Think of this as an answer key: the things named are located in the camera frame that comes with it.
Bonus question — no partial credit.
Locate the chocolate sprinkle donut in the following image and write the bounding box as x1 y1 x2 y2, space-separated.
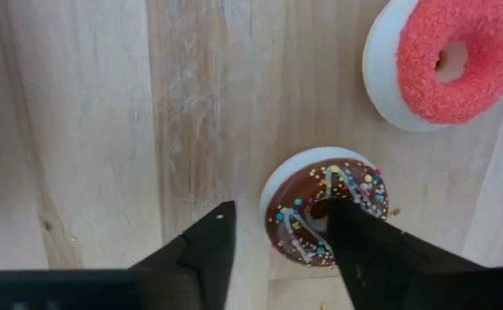
258 146 390 268

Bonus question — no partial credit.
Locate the red sugar donut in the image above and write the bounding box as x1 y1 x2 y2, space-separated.
362 0 503 133

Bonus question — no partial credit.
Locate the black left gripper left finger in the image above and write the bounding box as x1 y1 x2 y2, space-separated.
128 201 238 310

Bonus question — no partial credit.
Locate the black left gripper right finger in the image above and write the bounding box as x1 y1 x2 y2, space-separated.
326 198 494 310

